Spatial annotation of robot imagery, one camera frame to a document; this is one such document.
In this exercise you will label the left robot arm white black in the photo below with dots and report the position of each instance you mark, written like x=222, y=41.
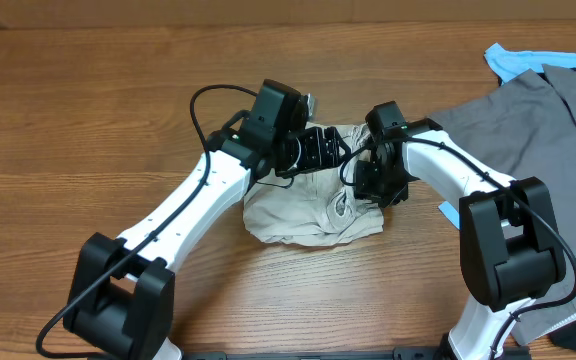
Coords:
x=122, y=295

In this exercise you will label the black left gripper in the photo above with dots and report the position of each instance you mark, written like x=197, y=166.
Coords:
x=314, y=158

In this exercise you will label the light blue garment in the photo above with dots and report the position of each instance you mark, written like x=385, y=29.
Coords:
x=507, y=64

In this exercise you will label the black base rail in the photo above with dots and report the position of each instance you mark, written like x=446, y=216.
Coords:
x=318, y=354

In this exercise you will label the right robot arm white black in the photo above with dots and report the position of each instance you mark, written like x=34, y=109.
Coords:
x=509, y=254

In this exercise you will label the beige cotton shorts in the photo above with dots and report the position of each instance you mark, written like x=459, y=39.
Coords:
x=313, y=210

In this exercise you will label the grey shirt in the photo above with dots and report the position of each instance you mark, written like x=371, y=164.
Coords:
x=527, y=127

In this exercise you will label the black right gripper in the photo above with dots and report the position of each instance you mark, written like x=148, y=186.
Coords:
x=366, y=192

